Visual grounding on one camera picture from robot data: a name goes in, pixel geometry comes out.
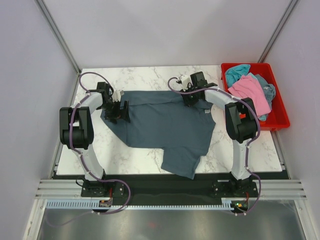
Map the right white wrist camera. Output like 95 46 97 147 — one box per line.
176 75 193 92

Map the grey-blue t shirt in bin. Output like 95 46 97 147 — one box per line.
255 74 276 108

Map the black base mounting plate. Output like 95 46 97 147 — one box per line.
53 172 289 204

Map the pink t shirt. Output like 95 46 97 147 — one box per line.
228 75 271 117

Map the aluminium front rail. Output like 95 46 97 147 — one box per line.
35 179 307 200

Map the teal t shirt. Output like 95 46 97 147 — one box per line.
225 64 251 88

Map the dark blue-grey t shirt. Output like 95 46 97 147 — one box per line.
104 91 216 180

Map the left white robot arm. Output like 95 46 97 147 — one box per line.
59 82 131 197

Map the aluminium frame post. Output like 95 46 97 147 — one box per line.
257 0 300 63
35 0 81 74

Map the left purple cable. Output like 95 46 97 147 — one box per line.
44 71 132 227

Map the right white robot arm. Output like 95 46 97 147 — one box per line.
176 71 260 197

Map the left aluminium frame post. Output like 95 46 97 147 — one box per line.
35 0 81 74

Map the red plastic bin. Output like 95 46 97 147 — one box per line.
221 63 290 131

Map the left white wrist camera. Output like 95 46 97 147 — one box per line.
111 90 124 103

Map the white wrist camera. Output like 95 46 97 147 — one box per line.
176 75 193 92
111 90 124 103

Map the white slotted cable duct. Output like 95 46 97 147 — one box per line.
45 195 248 210

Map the right aluminium frame post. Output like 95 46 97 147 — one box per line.
257 0 300 63

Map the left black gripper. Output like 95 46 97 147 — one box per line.
98 100 130 125

